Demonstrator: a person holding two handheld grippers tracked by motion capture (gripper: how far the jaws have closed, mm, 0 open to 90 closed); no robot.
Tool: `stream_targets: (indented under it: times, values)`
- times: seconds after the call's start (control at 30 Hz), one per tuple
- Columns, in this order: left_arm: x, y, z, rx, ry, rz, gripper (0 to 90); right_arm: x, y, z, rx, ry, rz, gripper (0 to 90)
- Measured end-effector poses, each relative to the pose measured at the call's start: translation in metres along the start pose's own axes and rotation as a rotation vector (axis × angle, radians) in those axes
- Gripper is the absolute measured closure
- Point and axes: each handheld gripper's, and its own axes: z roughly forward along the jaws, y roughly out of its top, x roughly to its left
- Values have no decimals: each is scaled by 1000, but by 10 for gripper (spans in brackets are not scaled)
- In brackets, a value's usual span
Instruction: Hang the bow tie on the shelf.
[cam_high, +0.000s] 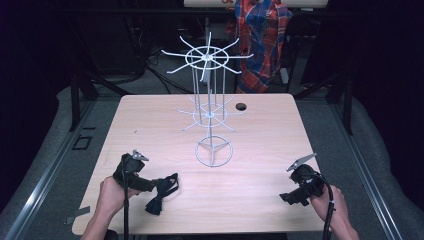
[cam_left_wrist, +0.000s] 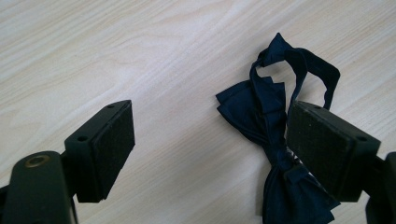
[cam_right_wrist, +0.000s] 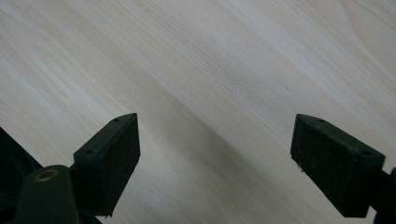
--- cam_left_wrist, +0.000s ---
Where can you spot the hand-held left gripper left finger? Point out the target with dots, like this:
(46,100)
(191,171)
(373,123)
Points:
(102,149)

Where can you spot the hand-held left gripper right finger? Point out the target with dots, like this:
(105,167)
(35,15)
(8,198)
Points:
(327,149)

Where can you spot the navy blue bow tie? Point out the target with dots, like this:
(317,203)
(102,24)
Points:
(271,124)

